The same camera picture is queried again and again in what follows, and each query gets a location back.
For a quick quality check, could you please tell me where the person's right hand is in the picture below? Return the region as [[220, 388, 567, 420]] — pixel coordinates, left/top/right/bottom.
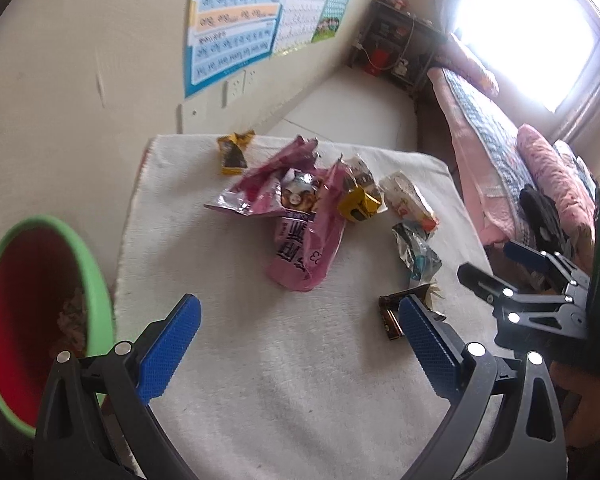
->
[[549, 362, 600, 453]]

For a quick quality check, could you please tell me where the sheer curtain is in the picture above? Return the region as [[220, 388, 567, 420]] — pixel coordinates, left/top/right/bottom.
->
[[431, 0, 600, 143]]

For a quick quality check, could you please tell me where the bed with plaid sheet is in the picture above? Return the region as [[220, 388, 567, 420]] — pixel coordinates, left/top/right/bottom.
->
[[426, 57, 600, 261]]

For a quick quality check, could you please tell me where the red bucket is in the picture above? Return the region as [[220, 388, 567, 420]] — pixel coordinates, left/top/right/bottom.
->
[[366, 50, 392, 77]]

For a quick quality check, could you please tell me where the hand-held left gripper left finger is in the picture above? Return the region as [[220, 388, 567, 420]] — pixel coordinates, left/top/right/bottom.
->
[[32, 294, 203, 480]]

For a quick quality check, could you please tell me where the dark metal shelf rack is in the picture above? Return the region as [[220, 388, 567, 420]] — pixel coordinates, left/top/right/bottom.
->
[[346, 0, 447, 97]]

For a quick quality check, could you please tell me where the purple pillow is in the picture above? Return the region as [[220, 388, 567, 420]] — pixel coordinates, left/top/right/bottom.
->
[[436, 31, 502, 97]]

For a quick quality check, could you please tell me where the black clothing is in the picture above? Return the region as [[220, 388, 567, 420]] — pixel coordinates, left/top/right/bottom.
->
[[519, 184, 567, 257]]

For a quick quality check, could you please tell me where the bright window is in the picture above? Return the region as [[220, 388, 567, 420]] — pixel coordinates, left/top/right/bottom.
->
[[450, 0, 600, 113]]

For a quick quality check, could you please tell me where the white wall socket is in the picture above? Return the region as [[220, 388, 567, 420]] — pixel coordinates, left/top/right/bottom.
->
[[223, 67, 259, 109]]

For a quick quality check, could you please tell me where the pink quilt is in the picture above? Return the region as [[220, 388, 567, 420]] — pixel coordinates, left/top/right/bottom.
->
[[516, 124, 598, 251]]

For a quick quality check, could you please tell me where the small yellow black wrapper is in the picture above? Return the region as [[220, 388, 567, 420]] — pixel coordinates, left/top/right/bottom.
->
[[216, 130, 256, 177]]

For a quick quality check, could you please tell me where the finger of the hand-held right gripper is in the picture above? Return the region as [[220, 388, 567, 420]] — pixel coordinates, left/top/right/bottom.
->
[[503, 240, 592, 293], [457, 262, 583, 343]]

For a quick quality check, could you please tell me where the silver foil wrapper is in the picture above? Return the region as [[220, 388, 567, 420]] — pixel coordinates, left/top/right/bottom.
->
[[391, 221, 443, 284]]

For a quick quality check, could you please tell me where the white chart wall poster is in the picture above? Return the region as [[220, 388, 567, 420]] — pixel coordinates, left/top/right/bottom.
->
[[272, 0, 342, 57]]

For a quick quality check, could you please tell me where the dark brown wrapper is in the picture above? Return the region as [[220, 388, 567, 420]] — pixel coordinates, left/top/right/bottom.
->
[[378, 282, 447, 342]]

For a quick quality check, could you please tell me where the green chart wall poster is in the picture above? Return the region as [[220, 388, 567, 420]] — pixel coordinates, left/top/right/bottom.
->
[[310, 0, 367, 44]]

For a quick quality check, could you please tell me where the white patterned wrapper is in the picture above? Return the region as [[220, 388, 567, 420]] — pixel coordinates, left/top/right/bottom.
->
[[346, 154, 382, 195]]

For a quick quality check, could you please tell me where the green bin with red inside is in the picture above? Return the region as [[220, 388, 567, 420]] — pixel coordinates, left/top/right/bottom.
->
[[0, 216, 117, 437]]

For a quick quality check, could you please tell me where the blue letter wall poster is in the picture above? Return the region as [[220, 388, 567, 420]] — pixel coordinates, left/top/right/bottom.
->
[[183, 0, 287, 99]]

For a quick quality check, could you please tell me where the magenta snack bag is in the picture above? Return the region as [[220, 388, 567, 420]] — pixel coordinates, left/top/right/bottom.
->
[[204, 136, 322, 217]]

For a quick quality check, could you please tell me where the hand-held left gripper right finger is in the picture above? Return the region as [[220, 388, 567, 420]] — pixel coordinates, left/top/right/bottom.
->
[[399, 296, 568, 480]]

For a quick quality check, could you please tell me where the pink orange packet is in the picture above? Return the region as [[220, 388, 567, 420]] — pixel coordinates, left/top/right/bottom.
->
[[379, 170, 439, 234]]

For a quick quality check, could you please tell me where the brown paper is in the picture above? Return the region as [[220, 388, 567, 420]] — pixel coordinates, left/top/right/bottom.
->
[[54, 284, 90, 357]]

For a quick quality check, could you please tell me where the white towel table cover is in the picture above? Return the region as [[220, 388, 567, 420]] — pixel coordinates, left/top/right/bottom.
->
[[114, 133, 497, 480]]

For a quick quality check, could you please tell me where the pink plastic bag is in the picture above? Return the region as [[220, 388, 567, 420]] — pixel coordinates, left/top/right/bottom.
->
[[265, 159, 352, 294]]

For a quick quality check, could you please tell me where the small yellow carton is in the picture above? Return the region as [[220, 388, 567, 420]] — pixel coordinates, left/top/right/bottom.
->
[[338, 185, 383, 224]]

